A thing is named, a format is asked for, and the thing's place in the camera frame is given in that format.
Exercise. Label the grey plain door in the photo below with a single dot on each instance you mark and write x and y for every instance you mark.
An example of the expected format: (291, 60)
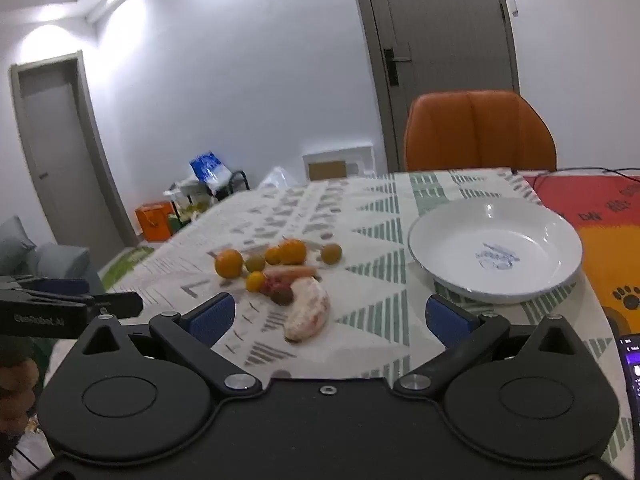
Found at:
(55, 160)

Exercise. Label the small green round fruit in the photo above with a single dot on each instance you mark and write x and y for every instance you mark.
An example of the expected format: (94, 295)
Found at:
(255, 262)

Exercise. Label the small brown round fruit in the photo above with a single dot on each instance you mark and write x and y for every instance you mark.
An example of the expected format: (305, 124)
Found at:
(282, 296)

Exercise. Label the grey door with lock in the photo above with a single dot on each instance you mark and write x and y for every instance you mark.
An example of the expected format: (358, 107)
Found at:
(440, 35)

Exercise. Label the small red fruit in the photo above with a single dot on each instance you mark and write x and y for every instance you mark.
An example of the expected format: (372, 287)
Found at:
(269, 287)

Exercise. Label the blue and white bag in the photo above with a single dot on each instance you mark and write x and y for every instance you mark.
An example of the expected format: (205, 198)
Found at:
(207, 170)

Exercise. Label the peeled pomelo segment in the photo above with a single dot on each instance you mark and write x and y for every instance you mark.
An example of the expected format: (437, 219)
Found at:
(309, 310)

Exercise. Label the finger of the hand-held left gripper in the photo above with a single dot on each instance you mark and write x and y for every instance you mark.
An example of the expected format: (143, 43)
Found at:
(117, 305)
(45, 287)

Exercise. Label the small brownish-orange fruit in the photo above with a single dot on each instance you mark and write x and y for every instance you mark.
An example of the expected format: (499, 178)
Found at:
(331, 253)

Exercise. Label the white ceramic plate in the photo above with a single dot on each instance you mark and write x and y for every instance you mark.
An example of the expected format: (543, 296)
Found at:
(450, 250)

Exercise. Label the small white wall switch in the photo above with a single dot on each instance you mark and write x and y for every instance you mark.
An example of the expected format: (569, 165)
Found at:
(513, 7)

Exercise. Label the green rug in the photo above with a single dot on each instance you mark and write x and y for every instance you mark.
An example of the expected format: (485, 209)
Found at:
(125, 265)

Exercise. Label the small orange kumquat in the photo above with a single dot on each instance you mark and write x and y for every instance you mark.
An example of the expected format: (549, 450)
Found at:
(271, 256)
(255, 281)

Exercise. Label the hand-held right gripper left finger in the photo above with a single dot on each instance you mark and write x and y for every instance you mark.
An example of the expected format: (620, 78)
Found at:
(216, 316)

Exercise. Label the person's left hand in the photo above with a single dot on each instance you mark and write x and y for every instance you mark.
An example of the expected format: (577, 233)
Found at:
(17, 390)

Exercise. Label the orange box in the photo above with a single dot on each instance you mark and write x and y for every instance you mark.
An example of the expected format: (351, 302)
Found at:
(155, 222)

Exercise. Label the clear plastic bag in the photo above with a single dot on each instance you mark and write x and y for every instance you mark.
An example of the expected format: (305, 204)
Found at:
(280, 180)

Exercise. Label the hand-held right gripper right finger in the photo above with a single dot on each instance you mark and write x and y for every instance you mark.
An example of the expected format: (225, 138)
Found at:
(446, 319)

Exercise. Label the grey sofa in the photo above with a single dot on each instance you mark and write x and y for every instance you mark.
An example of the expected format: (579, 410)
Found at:
(50, 260)

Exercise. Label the orange tangerine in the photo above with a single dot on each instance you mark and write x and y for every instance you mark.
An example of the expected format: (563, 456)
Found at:
(229, 263)
(291, 251)

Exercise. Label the patterned white tablecloth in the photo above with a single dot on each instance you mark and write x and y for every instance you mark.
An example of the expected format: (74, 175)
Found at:
(380, 260)

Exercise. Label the red and orange mat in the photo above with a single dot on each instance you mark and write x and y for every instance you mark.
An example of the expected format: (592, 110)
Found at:
(600, 260)

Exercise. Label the black smartphone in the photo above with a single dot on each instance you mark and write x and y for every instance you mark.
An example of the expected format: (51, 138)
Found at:
(631, 375)

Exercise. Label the white plastic container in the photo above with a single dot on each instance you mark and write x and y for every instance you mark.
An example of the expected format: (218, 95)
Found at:
(187, 192)

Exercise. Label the orange leather chair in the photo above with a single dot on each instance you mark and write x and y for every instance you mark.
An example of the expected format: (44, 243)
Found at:
(475, 130)

